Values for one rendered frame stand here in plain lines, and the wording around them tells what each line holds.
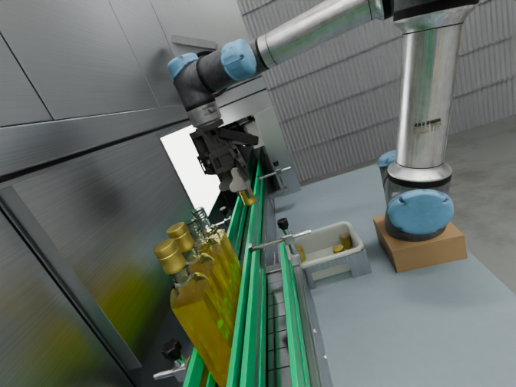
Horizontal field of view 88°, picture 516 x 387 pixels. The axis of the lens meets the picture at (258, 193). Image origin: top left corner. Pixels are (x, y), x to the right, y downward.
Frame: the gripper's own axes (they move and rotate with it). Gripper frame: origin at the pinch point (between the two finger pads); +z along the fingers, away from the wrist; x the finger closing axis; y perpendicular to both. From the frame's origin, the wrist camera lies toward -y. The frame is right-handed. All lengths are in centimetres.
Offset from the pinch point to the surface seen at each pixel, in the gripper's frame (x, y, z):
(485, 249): 12, -132, 110
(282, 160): -52, -59, 15
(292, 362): 34.9, 22.9, 12.7
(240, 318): 20.7, 22.6, 12.9
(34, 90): 0.7, 30.7, -36.0
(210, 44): -56, -45, -50
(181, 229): 17.4, 23.8, -6.5
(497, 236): 14, -148, 110
